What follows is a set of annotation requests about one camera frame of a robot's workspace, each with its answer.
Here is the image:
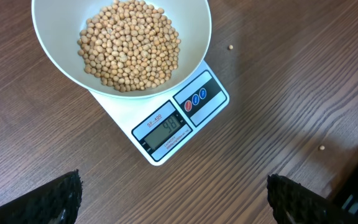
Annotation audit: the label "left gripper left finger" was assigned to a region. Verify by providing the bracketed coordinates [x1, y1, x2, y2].
[0, 170, 83, 224]

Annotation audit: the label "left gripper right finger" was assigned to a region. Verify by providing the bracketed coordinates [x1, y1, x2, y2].
[267, 174, 358, 224]

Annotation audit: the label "white digital kitchen scale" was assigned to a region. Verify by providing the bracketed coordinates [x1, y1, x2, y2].
[92, 62, 229, 166]

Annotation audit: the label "soybeans in bowl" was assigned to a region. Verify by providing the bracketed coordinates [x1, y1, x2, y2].
[77, 0, 181, 92]

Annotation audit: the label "white bowl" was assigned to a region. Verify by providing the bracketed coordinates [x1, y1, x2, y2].
[32, 0, 212, 99]

